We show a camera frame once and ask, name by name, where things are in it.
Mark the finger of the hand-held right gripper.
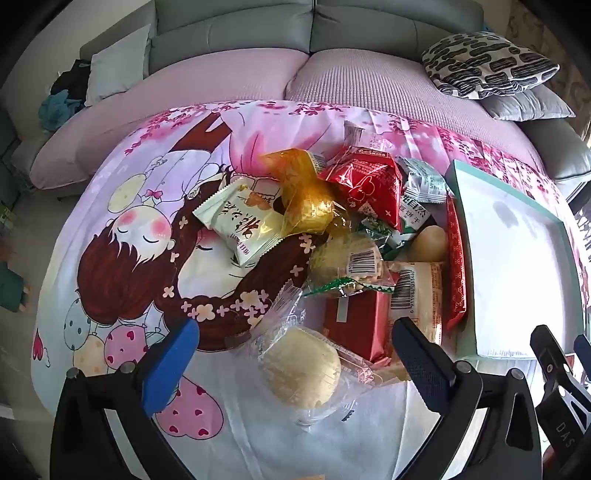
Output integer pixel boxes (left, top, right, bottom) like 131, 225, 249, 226
529, 325, 580, 408
573, 335, 591, 402

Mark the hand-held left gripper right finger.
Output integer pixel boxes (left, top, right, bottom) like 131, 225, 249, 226
392, 318, 543, 480

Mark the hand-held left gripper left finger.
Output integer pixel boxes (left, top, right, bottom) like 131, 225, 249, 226
50, 318, 200, 480

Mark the plain red snack packet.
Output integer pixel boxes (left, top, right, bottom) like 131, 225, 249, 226
323, 288, 398, 365

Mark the cream orange packet with barcode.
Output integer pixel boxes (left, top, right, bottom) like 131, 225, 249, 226
385, 261, 446, 344

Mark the long red gold patterned packet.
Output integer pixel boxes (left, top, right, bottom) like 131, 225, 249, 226
445, 194, 469, 330

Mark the white box with teal rim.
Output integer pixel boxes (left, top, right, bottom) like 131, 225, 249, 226
445, 159, 587, 358

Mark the clear packet with round pastry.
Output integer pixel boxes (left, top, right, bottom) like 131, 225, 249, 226
225, 279, 402, 428

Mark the green-edged packet with yellow pastry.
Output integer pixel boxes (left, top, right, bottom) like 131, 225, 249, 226
302, 231, 398, 298

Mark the green and white biscuit packet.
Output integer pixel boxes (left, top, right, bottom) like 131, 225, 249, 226
397, 196, 435, 236

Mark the red crinkly snack packet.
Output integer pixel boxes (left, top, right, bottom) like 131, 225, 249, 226
318, 144, 404, 232

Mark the orange translucent pastry packet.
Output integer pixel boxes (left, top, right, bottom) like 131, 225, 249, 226
261, 148, 352, 238

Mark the small round pale pastry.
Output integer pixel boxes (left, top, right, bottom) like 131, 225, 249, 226
409, 225, 450, 264

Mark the dark green snack packet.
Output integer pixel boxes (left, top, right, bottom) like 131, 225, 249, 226
360, 217, 416, 259

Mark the cream snack packet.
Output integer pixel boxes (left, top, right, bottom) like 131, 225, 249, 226
193, 176, 288, 268

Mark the dark teal cloth bundle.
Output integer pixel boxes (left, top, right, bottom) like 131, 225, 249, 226
0, 265, 32, 312

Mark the pale green snack packet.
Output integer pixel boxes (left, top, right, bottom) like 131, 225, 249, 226
396, 156, 451, 204

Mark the printed cartoon blanket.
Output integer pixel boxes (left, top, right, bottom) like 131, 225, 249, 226
30, 99, 591, 480

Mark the pink and white packet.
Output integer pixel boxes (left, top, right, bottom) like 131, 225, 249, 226
342, 121, 393, 153

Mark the dark cabinet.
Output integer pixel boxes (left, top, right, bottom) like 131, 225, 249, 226
0, 108, 24, 204

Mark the beige patterned curtain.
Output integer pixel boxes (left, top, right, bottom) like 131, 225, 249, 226
505, 14, 591, 153

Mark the pink sofa cover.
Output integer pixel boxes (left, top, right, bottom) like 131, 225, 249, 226
30, 44, 555, 195

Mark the black and white patterned pillow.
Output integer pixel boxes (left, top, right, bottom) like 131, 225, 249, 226
421, 31, 560, 100

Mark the dark clothes pile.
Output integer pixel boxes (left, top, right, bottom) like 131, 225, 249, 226
50, 59, 93, 102

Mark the pale grey pillow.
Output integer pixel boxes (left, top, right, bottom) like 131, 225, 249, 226
84, 24, 153, 108

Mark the grey-green sofa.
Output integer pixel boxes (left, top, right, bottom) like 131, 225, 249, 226
9, 0, 591, 199

